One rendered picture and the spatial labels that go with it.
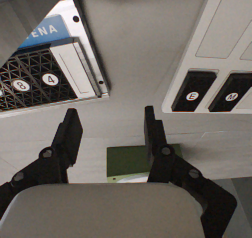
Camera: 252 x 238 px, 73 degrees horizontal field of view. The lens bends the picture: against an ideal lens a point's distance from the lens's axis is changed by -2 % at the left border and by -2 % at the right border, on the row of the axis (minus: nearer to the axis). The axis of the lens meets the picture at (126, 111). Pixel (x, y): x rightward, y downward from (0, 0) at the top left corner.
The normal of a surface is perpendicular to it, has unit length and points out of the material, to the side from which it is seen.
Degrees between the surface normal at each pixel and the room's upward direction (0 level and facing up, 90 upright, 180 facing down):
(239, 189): 90
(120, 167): 90
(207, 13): 0
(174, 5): 0
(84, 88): 0
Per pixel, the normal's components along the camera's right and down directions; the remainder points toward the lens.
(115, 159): 0.02, -0.61
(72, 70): 0.07, 0.79
